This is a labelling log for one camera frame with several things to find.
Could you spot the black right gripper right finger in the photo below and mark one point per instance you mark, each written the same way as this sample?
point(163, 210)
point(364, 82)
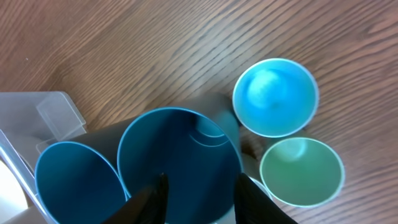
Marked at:
point(252, 206)

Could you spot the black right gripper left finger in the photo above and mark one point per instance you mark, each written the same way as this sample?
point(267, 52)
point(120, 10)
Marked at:
point(148, 206)

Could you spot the dark blue tall cup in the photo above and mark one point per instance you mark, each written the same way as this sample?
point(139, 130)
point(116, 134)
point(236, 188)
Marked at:
point(196, 144)
point(77, 179)

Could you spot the cream tall cup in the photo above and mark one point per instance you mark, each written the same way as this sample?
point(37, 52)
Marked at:
point(15, 208)

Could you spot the small grey cup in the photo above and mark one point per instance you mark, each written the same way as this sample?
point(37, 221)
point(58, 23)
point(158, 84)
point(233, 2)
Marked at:
point(229, 218)

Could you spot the small green cup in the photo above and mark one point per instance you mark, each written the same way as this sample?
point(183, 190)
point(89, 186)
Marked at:
point(302, 172)

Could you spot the small light blue cup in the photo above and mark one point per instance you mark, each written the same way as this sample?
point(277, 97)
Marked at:
point(275, 97)

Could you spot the clear plastic storage bin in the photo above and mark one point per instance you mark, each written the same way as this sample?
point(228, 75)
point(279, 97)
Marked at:
point(30, 122)

